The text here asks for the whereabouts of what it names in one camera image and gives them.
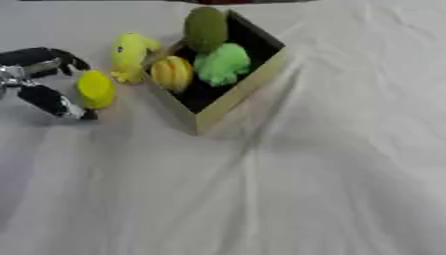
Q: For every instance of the yellow soft toy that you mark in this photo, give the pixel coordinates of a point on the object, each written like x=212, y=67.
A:
x=129, y=54

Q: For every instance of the dark green oval toy fruit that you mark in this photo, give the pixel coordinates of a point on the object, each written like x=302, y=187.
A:
x=205, y=29

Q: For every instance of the light green soft toy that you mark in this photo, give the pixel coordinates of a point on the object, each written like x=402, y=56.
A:
x=223, y=64

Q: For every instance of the tan cardboard box black inside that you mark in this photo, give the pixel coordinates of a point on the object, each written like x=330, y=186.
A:
x=232, y=96

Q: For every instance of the yellow orange striped toy fruit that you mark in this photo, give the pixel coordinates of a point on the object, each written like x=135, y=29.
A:
x=172, y=73

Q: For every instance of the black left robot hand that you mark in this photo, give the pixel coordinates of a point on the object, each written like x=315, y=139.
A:
x=40, y=96

